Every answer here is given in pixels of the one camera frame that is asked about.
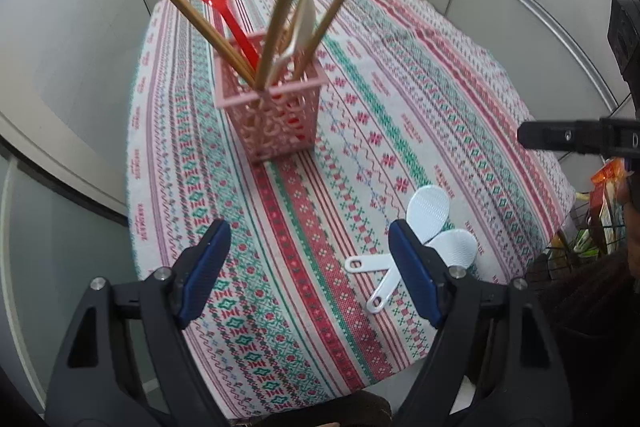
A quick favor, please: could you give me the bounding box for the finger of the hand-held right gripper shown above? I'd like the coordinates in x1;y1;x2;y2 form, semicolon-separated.
517;118;608;154

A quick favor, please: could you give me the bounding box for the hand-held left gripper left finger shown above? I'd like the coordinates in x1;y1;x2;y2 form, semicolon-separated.
44;218;233;427

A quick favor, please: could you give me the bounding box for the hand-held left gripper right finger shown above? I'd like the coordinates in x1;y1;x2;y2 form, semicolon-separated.
387;219;576;427

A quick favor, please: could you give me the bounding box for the white plastic rice paddle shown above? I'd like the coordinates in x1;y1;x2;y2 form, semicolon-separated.
267;0;318;84
344;186;451;274
366;229;478;312

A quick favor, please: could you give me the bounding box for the pink perforated utensil basket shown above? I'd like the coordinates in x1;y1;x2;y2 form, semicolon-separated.
214;32;331;165

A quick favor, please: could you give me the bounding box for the orange snack packet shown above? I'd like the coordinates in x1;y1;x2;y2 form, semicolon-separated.
589;158;628;254

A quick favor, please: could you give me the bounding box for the patterned red green tablecloth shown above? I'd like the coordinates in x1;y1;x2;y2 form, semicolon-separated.
125;0;576;419

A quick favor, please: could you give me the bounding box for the person's dark clothing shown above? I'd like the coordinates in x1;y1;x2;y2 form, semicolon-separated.
255;251;640;427

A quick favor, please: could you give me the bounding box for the black wire rack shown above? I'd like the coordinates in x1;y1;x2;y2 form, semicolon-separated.
544;192;626;269

